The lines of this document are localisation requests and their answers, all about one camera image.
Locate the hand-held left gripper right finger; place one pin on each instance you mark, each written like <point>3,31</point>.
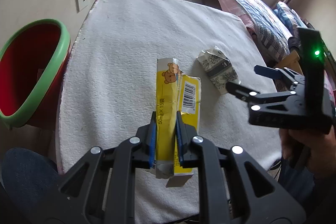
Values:
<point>179,140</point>

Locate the person's right hand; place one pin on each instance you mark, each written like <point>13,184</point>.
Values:
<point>315,153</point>

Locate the yellow cardboard box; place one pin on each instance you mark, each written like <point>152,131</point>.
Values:
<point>165,98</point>

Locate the plaid quilt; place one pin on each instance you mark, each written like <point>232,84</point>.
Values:
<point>257,16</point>

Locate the white towel covered table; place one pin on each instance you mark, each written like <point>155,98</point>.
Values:
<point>131,43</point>

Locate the red bin with green rim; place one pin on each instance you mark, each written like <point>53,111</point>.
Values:
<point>31,56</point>

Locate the black cloth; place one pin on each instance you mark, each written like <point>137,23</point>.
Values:
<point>293,43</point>

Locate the grey patterned carton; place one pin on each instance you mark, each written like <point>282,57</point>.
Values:
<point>218,66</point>

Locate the wooden chair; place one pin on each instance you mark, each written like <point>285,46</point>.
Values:
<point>288,62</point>

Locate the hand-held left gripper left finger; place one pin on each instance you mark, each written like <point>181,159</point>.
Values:
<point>152,140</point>

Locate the white wall plate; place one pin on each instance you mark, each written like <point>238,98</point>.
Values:
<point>82,3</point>

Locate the person's blue jeans leg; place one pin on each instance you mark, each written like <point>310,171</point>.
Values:
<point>26,176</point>

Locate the plaid pillow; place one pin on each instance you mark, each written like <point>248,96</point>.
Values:
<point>287,16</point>

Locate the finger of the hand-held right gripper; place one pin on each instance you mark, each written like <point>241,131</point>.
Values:
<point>267,71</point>
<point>241,91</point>

